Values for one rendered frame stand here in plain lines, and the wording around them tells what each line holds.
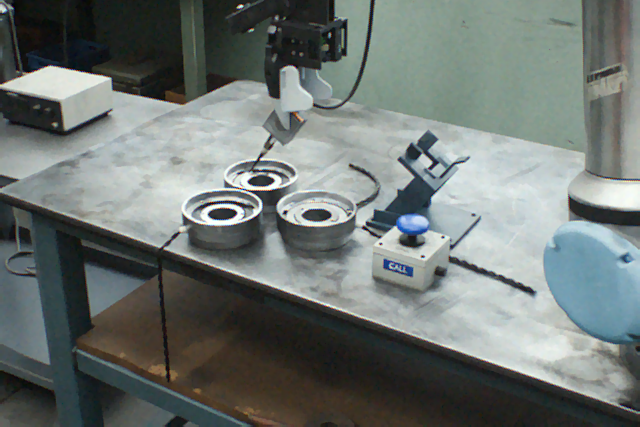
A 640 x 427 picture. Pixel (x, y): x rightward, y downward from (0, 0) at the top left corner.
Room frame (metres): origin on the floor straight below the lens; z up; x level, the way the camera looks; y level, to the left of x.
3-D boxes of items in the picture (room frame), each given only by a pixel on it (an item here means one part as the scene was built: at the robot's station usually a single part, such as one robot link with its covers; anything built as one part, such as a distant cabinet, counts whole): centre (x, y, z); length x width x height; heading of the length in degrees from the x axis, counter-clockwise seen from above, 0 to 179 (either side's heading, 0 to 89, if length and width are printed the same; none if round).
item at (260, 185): (1.15, 0.08, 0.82); 0.10 x 0.10 x 0.04
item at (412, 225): (0.95, -0.11, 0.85); 0.04 x 0.04 x 0.05
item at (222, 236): (1.05, 0.13, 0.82); 0.10 x 0.10 x 0.04
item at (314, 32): (1.14, 0.02, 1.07); 0.09 x 0.08 x 0.12; 60
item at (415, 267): (0.95, -0.12, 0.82); 0.08 x 0.07 x 0.05; 58
